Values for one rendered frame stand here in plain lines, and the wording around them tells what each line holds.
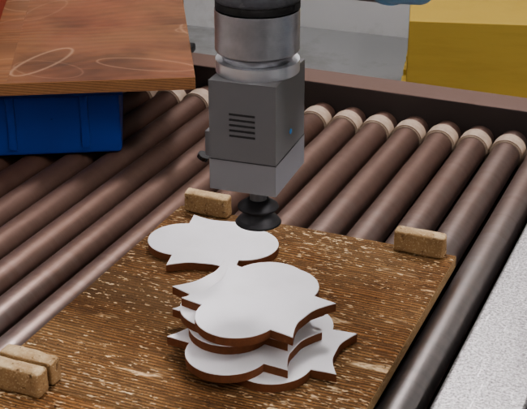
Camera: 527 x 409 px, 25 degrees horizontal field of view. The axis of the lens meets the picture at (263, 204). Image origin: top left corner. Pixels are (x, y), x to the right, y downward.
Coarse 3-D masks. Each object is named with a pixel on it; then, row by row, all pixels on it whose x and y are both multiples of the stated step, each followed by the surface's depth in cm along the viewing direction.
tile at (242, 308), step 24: (216, 288) 117; (240, 288) 117; (264, 288) 117; (288, 288) 117; (312, 288) 117; (216, 312) 113; (240, 312) 113; (264, 312) 113; (288, 312) 113; (312, 312) 113; (216, 336) 109; (240, 336) 109; (264, 336) 110; (288, 336) 109
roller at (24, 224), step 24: (192, 96) 187; (168, 120) 178; (144, 144) 171; (96, 168) 161; (120, 168) 165; (72, 192) 155; (24, 216) 147; (48, 216) 150; (0, 240) 142; (24, 240) 145
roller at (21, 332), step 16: (208, 176) 159; (176, 192) 154; (160, 208) 150; (176, 208) 150; (144, 224) 145; (128, 240) 141; (112, 256) 138; (80, 272) 134; (96, 272) 134; (64, 288) 131; (80, 288) 131; (48, 304) 127; (64, 304) 128; (32, 320) 124; (48, 320) 125; (16, 336) 122
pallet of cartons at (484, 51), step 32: (448, 0) 426; (480, 0) 426; (512, 0) 426; (416, 32) 404; (448, 32) 403; (480, 32) 401; (512, 32) 400; (416, 64) 409; (448, 64) 407; (480, 64) 406; (512, 64) 404
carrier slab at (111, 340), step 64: (128, 256) 134; (320, 256) 134; (384, 256) 134; (448, 256) 134; (64, 320) 121; (128, 320) 121; (384, 320) 121; (64, 384) 111; (128, 384) 111; (192, 384) 111; (320, 384) 111; (384, 384) 112
